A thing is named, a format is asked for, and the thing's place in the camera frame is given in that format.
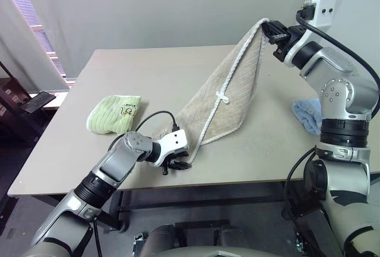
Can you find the blue folded towel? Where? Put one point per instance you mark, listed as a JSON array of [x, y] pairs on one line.
[[307, 114]]

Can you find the grey robot torso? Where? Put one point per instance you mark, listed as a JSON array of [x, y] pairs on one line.
[[219, 252]]

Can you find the dark rounded shape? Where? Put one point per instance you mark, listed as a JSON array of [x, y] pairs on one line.
[[160, 239]]

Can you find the green folded towel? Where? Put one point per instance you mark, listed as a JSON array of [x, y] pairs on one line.
[[114, 114]]

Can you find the beige towel with white edging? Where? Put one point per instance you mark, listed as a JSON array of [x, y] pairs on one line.
[[234, 90]]

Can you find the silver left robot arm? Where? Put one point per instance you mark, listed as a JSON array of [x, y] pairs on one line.
[[112, 165]]

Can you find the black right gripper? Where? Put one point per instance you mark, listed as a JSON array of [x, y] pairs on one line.
[[292, 36]]

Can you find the black phone on stand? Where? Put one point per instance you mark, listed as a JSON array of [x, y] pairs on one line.
[[37, 101]]

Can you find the window with blinds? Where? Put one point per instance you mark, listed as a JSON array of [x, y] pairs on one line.
[[38, 28]]

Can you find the white curtain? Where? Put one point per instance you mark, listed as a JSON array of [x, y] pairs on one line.
[[26, 58]]

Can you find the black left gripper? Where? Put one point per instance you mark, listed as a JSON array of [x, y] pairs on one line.
[[169, 165]]

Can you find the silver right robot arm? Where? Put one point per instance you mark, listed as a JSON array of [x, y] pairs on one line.
[[341, 96]]

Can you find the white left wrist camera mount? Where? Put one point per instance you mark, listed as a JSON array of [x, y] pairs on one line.
[[175, 142]]

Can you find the black metal table frame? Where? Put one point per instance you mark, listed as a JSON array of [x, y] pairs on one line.
[[207, 200]]

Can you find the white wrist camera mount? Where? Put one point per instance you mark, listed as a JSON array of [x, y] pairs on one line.
[[175, 142], [323, 9]]

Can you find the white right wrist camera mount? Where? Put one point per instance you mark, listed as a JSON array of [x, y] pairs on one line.
[[323, 9]]

